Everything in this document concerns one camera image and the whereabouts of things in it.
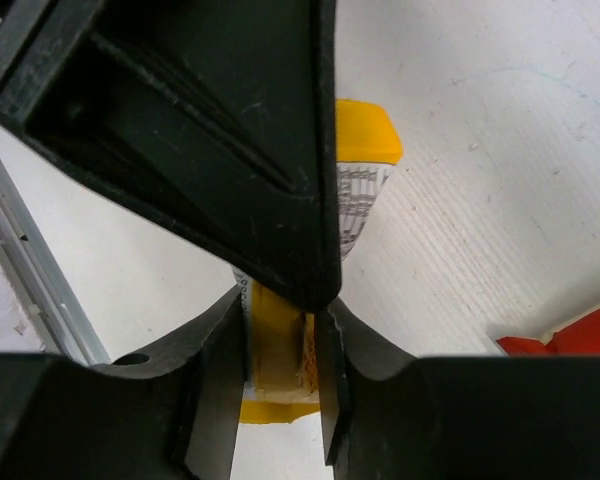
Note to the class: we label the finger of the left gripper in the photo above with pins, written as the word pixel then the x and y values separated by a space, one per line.
pixel 212 119

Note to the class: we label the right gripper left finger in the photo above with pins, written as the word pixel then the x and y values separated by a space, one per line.
pixel 169 410

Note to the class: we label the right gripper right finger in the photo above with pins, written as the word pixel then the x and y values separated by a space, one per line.
pixel 387 414

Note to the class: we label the yellow snack bar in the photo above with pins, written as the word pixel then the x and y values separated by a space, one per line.
pixel 282 383

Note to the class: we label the large red chip bag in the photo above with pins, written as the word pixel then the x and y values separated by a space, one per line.
pixel 580 336

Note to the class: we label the aluminium table frame rail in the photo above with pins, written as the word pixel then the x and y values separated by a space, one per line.
pixel 53 318

